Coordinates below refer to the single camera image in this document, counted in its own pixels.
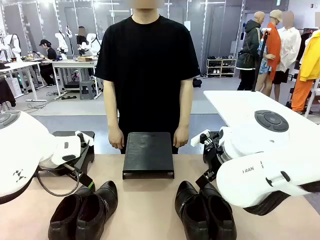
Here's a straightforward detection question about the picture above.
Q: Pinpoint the black hanging garment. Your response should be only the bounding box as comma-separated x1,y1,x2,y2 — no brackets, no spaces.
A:
0,77,17,108

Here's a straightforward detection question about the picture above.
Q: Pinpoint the person's right hand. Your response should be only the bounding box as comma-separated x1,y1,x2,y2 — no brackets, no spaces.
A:
108,124,125,150

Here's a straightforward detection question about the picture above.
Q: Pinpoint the grey plastic stool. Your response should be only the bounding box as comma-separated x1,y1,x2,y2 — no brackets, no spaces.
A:
79,80,96,101

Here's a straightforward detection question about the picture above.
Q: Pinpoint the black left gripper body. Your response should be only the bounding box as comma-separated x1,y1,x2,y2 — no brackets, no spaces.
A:
37,161,76,178

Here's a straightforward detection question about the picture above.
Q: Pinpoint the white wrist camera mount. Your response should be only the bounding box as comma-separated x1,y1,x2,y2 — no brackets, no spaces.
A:
74,129,95,148
190,129,212,147

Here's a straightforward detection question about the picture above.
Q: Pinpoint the person in black t-shirt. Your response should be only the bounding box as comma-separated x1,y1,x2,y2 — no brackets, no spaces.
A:
94,14,201,155

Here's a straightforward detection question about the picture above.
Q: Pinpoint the mannequin in yellow and orange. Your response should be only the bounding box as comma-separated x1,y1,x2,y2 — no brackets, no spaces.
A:
290,29,320,113

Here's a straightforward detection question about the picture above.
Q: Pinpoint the white desk with grey frame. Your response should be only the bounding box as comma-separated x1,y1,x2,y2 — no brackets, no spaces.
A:
51,59,104,100

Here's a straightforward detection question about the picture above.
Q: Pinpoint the seated person with black cap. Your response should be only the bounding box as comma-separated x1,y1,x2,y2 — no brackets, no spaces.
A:
38,39,59,88

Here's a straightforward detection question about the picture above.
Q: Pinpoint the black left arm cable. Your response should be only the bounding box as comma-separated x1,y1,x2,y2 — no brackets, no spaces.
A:
36,169,81,198

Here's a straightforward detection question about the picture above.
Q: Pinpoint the standing person in black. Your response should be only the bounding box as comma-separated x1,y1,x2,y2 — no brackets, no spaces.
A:
76,25,90,52

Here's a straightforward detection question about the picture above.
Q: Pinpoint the white shoe rack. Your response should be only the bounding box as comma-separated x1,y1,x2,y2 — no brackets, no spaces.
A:
206,57,237,79

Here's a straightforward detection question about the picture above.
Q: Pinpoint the person's right forearm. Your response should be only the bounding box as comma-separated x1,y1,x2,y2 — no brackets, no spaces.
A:
104,98,121,128

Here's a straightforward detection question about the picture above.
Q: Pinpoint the person's left forearm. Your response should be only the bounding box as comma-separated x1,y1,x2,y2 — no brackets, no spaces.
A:
175,98,194,128

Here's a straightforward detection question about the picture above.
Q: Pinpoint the black shoe stand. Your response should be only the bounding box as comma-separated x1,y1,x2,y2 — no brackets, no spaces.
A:
37,130,96,177
122,131,175,180

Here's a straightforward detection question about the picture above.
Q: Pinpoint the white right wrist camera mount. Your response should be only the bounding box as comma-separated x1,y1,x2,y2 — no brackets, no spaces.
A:
190,129,212,147

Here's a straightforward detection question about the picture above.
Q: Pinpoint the person's left hand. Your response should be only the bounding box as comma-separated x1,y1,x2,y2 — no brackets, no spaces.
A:
172,124,190,149

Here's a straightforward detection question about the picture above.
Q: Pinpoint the black braided cable sleeve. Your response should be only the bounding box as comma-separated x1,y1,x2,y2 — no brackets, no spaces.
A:
246,184,320,216

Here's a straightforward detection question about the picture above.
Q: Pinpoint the black leather dress shoe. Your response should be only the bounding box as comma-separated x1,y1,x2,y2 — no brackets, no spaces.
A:
199,182,237,240
47,184,97,240
174,180,211,240
74,180,119,240

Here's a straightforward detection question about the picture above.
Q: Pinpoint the mannequin in dark green jacket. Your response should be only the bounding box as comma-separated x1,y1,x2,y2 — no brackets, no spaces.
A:
236,11,265,91

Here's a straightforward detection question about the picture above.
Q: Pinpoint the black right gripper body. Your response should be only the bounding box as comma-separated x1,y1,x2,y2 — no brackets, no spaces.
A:
202,132,225,176

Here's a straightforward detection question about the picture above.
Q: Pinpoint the mannequin in orange garment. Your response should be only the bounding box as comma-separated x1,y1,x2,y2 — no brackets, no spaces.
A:
254,9,284,97

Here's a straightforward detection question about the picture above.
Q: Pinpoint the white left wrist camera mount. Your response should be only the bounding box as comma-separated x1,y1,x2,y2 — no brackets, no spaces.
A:
74,129,95,148

